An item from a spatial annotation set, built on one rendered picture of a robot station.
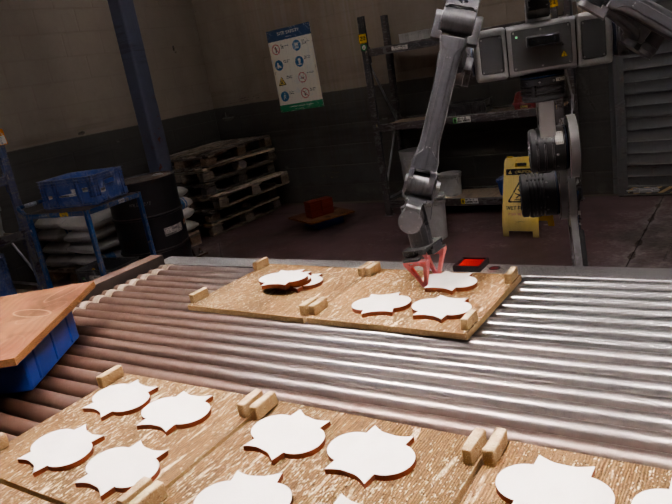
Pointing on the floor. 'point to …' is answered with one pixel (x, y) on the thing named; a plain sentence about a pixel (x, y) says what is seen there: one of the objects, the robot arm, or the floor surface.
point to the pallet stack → (228, 182)
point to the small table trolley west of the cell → (86, 223)
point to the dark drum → (171, 209)
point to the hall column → (141, 88)
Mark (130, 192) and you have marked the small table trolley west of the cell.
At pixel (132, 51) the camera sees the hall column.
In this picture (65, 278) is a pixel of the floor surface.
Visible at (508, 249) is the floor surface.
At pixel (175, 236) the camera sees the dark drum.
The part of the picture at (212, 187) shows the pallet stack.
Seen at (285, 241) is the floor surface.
